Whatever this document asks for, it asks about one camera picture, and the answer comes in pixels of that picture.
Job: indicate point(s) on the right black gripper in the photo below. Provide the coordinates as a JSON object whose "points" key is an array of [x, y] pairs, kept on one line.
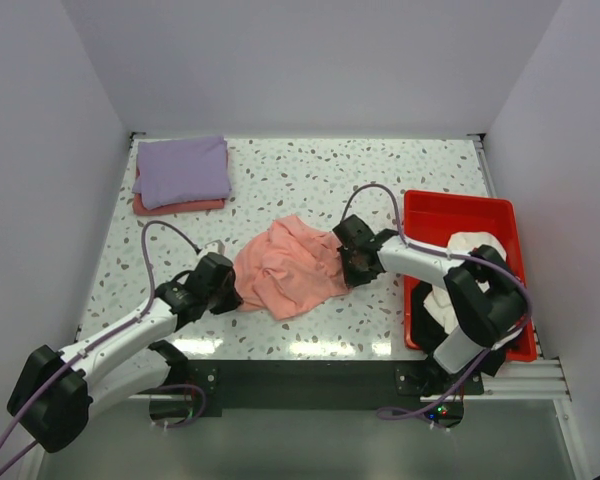
{"points": [[353, 280]]}

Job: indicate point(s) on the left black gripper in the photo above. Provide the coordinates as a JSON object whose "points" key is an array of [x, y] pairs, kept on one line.
{"points": [[233, 300]]}

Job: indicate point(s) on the salmon pink t shirt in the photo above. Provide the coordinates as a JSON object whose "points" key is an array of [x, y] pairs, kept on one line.
{"points": [[289, 269]]}

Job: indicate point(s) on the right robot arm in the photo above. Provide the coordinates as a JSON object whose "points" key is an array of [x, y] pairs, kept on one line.
{"points": [[429, 263]]}

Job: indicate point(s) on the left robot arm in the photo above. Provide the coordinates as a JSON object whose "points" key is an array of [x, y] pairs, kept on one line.
{"points": [[57, 392]]}

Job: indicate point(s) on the red plastic bin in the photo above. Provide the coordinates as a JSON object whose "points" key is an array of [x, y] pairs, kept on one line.
{"points": [[434, 217]]}

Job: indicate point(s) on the white t shirt red print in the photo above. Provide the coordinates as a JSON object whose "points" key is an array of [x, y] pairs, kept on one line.
{"points": [[480, 297]]}

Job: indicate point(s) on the folded dark pink t shirt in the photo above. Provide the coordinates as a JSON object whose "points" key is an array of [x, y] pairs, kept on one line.
{"points": [[186, 207]]}

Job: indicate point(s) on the folded purple t shirt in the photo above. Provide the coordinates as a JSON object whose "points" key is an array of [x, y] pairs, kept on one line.
{"points": [[171, 172]]}

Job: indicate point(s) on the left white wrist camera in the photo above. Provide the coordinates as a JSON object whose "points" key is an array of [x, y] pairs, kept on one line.
{"points": [[216, 246]]}

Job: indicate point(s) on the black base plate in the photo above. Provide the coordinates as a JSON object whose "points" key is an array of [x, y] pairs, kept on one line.
{"points": [[219, 385]]}

